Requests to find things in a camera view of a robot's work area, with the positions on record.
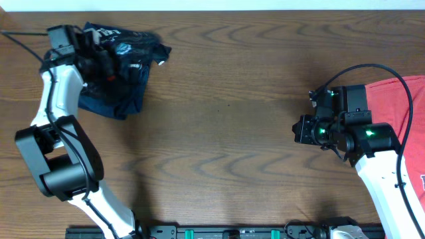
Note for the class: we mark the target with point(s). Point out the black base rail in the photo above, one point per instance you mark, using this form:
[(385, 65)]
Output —
[(339, 227)]

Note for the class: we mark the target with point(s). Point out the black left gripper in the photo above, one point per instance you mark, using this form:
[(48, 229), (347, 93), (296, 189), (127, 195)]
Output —
[(97, 55)]

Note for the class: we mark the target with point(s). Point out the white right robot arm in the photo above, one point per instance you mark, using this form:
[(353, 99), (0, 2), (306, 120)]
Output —
[(373, 149)]

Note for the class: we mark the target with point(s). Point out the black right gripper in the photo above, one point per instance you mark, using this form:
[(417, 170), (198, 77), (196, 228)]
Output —
[(303, 135)]

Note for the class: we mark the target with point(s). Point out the red t-shirt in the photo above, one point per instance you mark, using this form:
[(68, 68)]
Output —
[(388, 103)]

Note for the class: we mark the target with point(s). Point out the black patterned sports jersey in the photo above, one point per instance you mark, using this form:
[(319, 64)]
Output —
[(126, 56)]

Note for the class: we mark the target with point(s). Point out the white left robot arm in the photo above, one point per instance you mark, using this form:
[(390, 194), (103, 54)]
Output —
[(61, 158)]

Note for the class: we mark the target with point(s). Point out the folded navy blue garment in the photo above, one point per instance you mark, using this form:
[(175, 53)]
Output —
[(116, 99)]

